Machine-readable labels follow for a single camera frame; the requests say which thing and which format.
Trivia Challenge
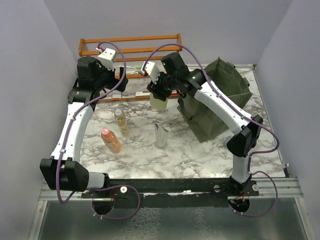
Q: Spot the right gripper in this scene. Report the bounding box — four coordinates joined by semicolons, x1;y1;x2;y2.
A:
146;69;178;102

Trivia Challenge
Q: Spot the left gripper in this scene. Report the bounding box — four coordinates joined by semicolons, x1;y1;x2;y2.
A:
93;58;128;92

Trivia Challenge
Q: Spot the green bottle beige cap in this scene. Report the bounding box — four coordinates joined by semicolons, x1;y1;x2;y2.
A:
149;93;168;111

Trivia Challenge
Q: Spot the green canvas bag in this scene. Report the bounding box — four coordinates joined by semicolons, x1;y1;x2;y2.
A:
177;58;253;143

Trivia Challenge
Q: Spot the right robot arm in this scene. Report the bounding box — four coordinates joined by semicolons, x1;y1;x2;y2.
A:
141;52;263;196

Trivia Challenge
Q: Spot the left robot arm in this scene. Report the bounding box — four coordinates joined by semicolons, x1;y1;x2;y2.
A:
39;56;128;198

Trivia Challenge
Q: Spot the small white box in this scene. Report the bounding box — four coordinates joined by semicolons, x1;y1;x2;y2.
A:
112;92;122;99

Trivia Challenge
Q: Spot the long white box black stripe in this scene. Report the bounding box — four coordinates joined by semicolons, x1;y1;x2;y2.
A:
135;91;151;97

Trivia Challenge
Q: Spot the green white marker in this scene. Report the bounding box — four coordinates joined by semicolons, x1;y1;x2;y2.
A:
117;65;142;70

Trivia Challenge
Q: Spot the orange wooden shelf rack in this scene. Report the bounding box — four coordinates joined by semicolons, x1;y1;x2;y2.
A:
77;33;182;101

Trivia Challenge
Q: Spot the small amber bottle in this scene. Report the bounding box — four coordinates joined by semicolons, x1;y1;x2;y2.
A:
114;108;130;138

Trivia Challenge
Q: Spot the silver foil pouch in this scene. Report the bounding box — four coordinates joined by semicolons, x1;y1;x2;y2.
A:
154;123;170;149

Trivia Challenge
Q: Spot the pink orange bottle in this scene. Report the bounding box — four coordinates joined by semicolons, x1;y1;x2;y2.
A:
101;128;122;154

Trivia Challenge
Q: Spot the small purple jar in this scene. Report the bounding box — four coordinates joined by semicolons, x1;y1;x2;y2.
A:
224;135;233;143

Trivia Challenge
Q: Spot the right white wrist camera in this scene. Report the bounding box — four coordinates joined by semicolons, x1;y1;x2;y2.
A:
140;61;161;84

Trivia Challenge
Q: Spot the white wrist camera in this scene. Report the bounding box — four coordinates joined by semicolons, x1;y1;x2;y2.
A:
97;48;117;72
140;61;161;84

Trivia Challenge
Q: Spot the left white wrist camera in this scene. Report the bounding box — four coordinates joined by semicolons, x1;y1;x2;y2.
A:
97;48;117;72

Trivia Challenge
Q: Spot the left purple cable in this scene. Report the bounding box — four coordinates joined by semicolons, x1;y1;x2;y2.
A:
55;41;141;221

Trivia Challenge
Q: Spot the purple cable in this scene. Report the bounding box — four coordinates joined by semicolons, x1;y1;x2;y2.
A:
141;43;280;218
55;41;141;221

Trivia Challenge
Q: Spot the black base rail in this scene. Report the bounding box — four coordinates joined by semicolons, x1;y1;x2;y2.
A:
81;178;259;209

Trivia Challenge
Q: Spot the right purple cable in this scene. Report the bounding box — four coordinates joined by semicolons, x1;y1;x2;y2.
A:
141;43;280;218

